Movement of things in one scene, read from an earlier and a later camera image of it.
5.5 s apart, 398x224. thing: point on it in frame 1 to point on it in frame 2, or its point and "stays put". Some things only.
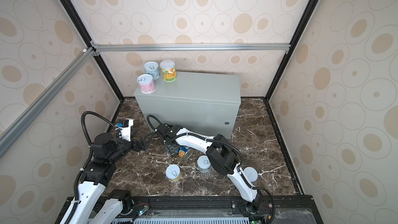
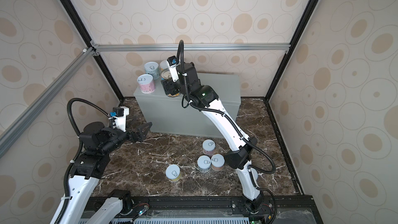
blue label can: (185, 152) to (166, 74)
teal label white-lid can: (152, 68) stays put
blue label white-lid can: (203, 164) stays put
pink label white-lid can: (146, 84) stays put
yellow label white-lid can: (172, 172) stays put
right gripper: (168, 149) to (168, 86)
